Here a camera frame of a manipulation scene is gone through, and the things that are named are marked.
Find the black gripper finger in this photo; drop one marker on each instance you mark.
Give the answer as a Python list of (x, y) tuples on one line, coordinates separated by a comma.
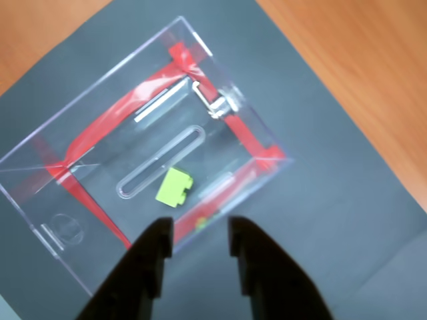
[(277, 286), (130, 283)]

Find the green lego block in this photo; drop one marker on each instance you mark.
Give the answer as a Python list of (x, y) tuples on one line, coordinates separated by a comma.
[(171, 186)]

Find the transparent plastic box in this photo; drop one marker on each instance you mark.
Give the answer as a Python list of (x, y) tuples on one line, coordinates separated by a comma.
[(110, 140)]

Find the grey table mat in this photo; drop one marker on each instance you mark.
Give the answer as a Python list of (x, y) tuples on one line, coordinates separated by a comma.
[(317, 166), (400, 293)]

